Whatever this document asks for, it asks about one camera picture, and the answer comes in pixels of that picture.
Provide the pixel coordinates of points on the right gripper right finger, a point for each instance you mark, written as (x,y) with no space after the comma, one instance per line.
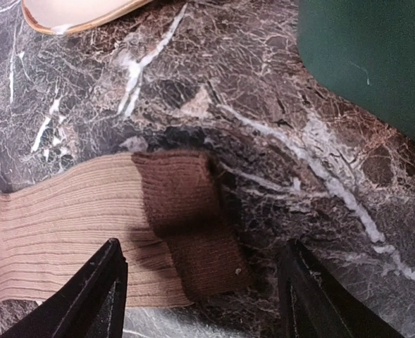
(314,304)

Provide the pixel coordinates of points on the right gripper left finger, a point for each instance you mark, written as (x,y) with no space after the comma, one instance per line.
(90,304)

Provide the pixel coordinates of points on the green divided plastic tray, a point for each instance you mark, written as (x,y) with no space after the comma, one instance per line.
(364,51)

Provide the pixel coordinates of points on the cream round coaster plate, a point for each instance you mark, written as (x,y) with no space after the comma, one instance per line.
(60,17)

